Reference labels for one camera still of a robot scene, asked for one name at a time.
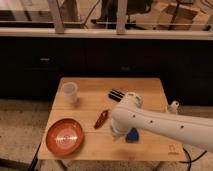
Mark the black rectangular bar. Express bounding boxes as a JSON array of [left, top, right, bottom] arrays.
[[108, 89, 124, 102]]

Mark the red chili pepper toy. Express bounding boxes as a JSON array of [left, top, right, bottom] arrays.
[[94, 110, 108, 129]]

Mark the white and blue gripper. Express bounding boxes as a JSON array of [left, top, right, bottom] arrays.
[[110, 122, 139, 143]]

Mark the clear plastic cup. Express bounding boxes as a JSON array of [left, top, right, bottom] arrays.
[[60, 82, 78, 103]]

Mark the wooden table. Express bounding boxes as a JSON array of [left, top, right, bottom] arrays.
[[37, 77, 185, 171]]

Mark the small white table clamp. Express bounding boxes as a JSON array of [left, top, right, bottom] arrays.
[[166, 101, 179, 114]]

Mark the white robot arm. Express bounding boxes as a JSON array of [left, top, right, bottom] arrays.
[[110, 92, 213, 152]]

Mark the black cable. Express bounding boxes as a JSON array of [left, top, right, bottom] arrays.
[[179, 147, 209, 171]]

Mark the orange ceramic bowl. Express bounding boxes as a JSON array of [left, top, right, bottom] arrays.
[[45, 118, 84, 156]]

